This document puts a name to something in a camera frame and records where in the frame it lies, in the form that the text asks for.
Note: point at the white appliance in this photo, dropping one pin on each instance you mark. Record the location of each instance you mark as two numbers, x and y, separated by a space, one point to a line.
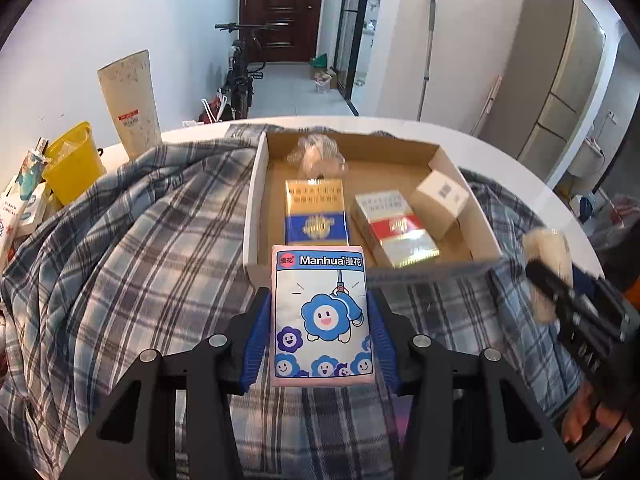
590 157

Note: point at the black bicycle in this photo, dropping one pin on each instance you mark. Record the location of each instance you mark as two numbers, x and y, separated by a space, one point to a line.
242 75

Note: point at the dark brown entrance door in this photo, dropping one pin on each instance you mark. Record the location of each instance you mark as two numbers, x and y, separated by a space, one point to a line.
282 10

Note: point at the pink tissue pack blue flowers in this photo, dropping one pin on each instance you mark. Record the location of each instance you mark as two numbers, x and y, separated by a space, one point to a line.
320 310

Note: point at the red white bag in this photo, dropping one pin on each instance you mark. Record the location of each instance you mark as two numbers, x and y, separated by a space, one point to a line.
214 109

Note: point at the beige refrigerator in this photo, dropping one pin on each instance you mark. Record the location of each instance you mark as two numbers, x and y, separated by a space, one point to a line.
550 75

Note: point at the small white box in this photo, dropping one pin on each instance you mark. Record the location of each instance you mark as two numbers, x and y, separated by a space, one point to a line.
442 202

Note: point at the blue plaid shirt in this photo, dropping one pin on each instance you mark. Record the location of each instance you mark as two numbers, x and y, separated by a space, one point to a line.
150 240

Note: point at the yellow plastic bin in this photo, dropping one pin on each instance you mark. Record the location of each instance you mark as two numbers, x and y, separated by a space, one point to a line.
75 170

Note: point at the shallow cardboard box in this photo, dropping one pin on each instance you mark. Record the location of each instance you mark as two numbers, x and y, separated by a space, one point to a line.
390 180

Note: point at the grey pink cloth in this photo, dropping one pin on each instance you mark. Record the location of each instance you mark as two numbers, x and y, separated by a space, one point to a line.
617 222

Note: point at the black framed glass door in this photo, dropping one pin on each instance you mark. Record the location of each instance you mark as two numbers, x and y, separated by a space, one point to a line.
352 25

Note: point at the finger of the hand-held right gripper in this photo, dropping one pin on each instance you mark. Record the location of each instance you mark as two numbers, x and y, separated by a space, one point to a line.
547 282
582 279

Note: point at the clear plastic snack bag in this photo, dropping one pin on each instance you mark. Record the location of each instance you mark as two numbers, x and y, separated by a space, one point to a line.
317 155

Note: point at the gold blue cigarette pack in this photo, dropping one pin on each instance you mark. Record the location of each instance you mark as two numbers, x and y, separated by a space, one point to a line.
315 215

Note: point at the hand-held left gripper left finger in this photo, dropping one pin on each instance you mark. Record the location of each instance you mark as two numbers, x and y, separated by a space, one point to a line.
255 345

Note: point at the cream cylindrical tube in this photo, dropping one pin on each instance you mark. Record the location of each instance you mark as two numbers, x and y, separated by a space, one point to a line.
132 105

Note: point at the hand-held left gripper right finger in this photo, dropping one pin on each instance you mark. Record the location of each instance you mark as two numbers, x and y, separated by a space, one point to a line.
382 345

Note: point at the person's right hand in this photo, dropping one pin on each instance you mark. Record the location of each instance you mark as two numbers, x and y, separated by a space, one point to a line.
590 417

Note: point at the white toothpaste box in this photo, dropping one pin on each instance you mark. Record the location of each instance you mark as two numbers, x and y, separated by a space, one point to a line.
6 230

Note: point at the green bag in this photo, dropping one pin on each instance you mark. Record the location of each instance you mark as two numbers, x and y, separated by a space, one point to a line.
318 61

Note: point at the teal foil packet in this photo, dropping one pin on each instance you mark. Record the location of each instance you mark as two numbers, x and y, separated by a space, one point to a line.
30 175

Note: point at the red white cigarette pack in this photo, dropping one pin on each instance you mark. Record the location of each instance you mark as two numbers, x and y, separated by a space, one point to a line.
395 230

